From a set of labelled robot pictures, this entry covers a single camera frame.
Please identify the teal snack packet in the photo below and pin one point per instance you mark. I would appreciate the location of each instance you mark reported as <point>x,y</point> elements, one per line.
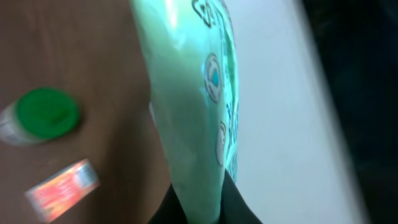
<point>190,55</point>

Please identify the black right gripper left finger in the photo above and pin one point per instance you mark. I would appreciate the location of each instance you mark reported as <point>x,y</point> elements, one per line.
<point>170,210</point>

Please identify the green lid jar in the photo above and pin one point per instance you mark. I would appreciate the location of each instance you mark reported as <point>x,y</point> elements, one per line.
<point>40,115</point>

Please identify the orange snack box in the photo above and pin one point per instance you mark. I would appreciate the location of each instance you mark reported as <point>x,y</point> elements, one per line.
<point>60,192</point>

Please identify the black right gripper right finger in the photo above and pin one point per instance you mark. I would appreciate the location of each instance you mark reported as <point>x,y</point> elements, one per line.
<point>234,209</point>

